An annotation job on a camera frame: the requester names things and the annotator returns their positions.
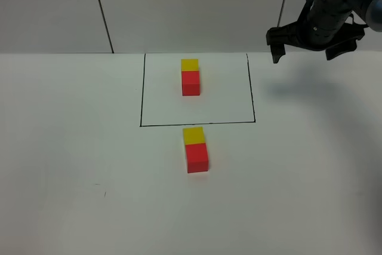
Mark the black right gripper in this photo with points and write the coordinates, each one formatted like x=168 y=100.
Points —
x=320 y=26

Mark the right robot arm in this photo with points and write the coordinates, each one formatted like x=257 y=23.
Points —
x=364 y=11

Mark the red template cube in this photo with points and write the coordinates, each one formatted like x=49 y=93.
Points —
x=190 y=82

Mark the yellow template cube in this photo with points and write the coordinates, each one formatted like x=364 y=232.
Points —
x=189 y=65

